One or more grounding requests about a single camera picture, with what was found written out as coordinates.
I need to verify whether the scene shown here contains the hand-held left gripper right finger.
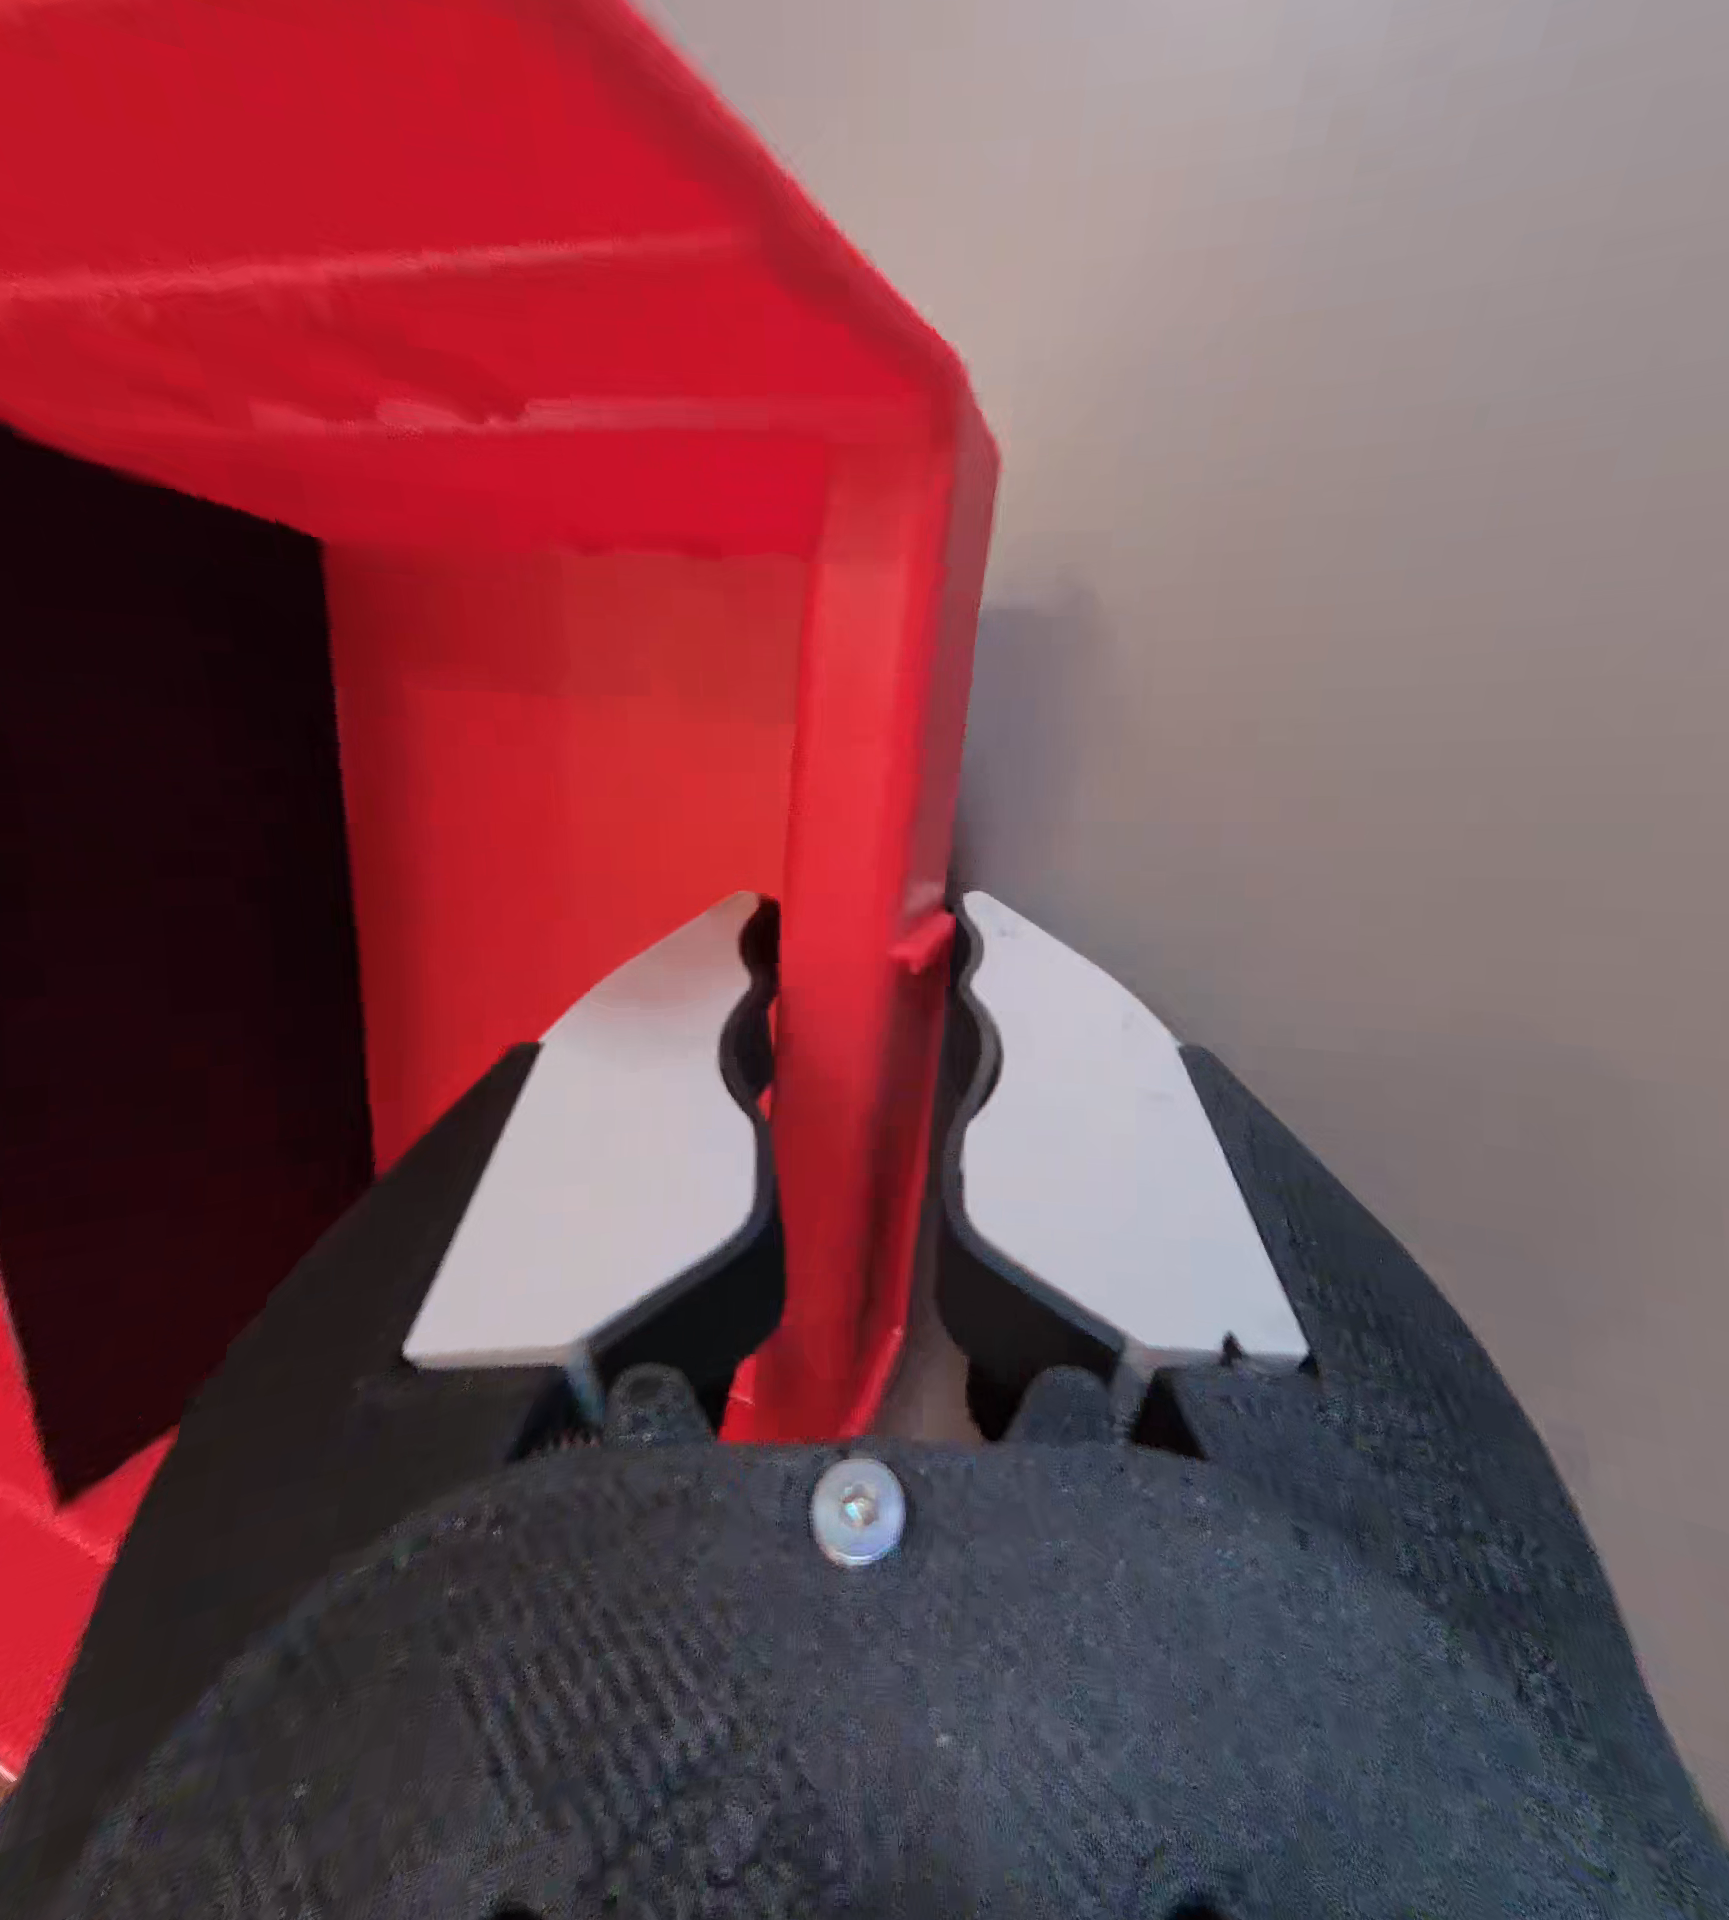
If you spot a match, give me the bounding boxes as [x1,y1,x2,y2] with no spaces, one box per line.
[938,891,1313,1438]

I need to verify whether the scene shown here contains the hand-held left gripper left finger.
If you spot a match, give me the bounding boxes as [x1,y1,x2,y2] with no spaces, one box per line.
[403,891,782,1433]

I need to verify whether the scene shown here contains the red storage bin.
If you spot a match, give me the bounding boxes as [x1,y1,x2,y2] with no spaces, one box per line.
[0,0,1000,1787]

